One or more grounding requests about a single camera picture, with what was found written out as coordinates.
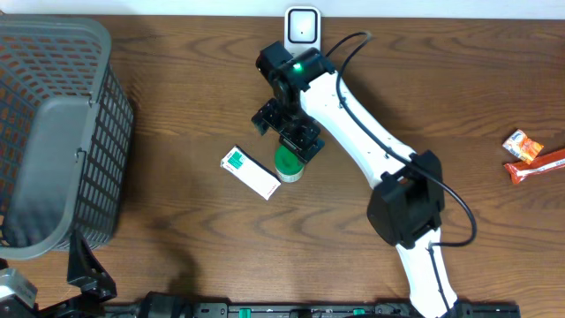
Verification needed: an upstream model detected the green lid jar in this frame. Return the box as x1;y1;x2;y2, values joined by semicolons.
275;146;305;183

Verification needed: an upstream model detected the white medicine box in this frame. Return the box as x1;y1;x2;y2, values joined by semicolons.
220;146;281;201

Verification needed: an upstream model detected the red chocolate bar wrapper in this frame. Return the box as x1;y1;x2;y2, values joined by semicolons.
504;148;565;185

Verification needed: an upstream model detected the orange tissue packet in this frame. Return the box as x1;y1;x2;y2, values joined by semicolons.
502;129;544;164

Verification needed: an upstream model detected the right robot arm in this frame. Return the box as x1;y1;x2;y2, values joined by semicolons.
252;42;457;317

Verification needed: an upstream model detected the white barcode scanner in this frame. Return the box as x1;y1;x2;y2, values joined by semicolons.
283;6;321;57

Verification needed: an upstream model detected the grey plastic mesh basket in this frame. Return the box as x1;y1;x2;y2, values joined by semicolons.
1;15;134;260

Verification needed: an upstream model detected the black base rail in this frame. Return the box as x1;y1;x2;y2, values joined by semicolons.
105;290;522;318

